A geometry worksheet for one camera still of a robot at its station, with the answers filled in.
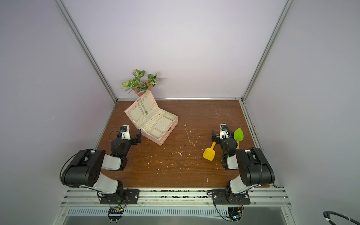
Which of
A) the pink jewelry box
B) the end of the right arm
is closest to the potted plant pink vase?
the pink jewelry box

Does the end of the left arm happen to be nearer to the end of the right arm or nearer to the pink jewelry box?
the pink jewelry box

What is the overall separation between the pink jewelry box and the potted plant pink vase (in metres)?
0.04

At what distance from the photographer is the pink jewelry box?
899mm

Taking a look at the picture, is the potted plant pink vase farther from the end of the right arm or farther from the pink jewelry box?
the end of the right arm

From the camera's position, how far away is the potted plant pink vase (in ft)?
3.03
